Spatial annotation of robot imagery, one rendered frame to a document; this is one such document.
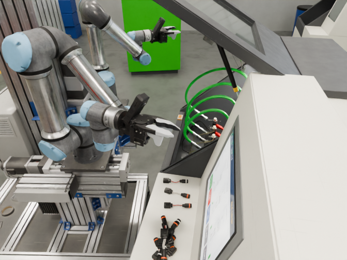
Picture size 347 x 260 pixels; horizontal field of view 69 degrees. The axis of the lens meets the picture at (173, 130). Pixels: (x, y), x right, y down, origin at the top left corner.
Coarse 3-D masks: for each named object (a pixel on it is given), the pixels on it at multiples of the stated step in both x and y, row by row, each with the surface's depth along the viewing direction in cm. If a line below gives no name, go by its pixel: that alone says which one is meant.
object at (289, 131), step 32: (256, 96) 76; (288, 96) 76; (320, 96) 76; (224, 128) 106; (256, 128) 64; (288, 128) 62; (320, 128) 62; (256, 160) 57; (288, 160) 53; (320, 160) 53; (256, 192) 51; (288, 192) 46; (320, 192) 46; (256, 224) 46; (288, 224) 41; (320, 224) 41; (192, 256) 91; (256, 256) 42; (288, 256) 36; (320, 256) 36
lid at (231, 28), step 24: (168, 0) 82; (192, 0) 103; (216, 0) 133; (192, 24) 84; (216, 24) 88; (240, 24) 121; (240, 48) 86; (264, 48) 102; (264, 72) 89; (288, 72) 94
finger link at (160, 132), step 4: (152, 124) 79; (152, 128) 77; (156, 128) 77; (160, 128) 77; (156, 132) 76; (160, 132) 76; (164, 132) 76; (168, 132) 76; (152, 136) 79; (156, 136) 78; (160, 136) 77; (164, 136) 76; (168, 136) 76; (172, 136) 76; (156, 140) 79; (160, 140) 78; (156, 144) 79; (160, 144) 79
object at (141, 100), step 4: (144, 92) 80; (136, 96) 77; (140, 96) 77; (144, 96) 78; (148, 96) 79; (136, 100) 77; (140, 100) 77; (144, 100) 78; (132, 104) 79; (136, 104) 78; (140, 104) 78; (144, 104) 79; (132, 108) 79; (136, 108) 78; (140, 108) 81; (128, 112) 81; (132, 112) 80; (136, 112) 81; (128, 116) 81; (132, 116) 81; (124, 120) 83; (128, 120) 82
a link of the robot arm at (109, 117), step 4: (108, 108) 85; (112, 108) 85; (116, 108) 85; (120, 108) 86; (108, 112) 84; (112, 112) 84; (116, 112) 84; (104, 116) 85; (108, 116) 84; (112, 116) 84; (104, 120) 85; (108, 120) 84; (112, 120) 83; (104, 124) 86; (108, 124) 85; (112, 124) 84
